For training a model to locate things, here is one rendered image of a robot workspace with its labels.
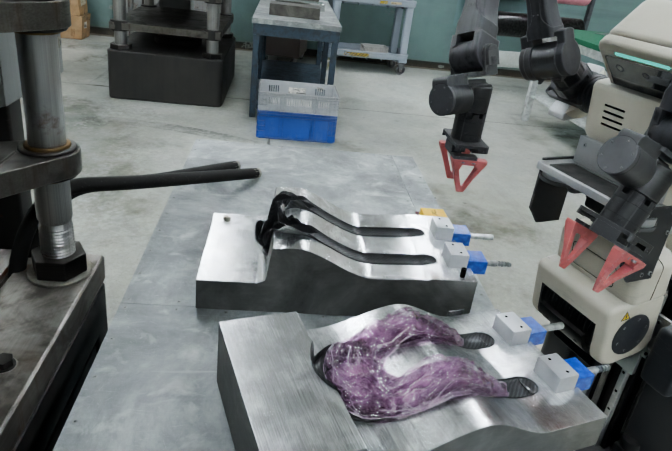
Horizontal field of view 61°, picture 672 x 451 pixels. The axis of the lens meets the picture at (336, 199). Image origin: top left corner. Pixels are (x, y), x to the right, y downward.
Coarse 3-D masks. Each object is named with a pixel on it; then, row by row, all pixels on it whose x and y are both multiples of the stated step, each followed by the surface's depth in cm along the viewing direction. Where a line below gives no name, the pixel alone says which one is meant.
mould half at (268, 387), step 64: (256, 320) 82; (448, 320) 96; (256, 384) 70; (320, 384) 72; (256, 448) 63; (320, 448) 63; (384, 448) 68; (448, 448) 69; (512, 448) 74; (576, 448) 81
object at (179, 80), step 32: (160, 0) 566; (192, 0) 580; (224, 0) 551; (160, 32) 458; (192, 32) 460; (224, 32) 492; (128, 64) 464; (160, 64) 466; (192, 64) 468; (224, 64) 482; (128, 96) 475; (160, 96) 477; (192, 96) 479; (224, 96) 504
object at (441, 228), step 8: (432, 224) 118; (440, 224) 116; (448, 224) 116; (432, 232) 118; (440, 232) 115; (448, 232) 115; (456, 232) 116; (464, 232) 117; (456, 240) 117; (464, 240) 117
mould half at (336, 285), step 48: (240, 240) 112; (288, 240) 99; (336, 240) 107; (384, 240) 114; (432, 240) 115; (240, 288) 99; (288, 288) 100; (336, 288) 101; (384, 288) 102; (432, 288) 102
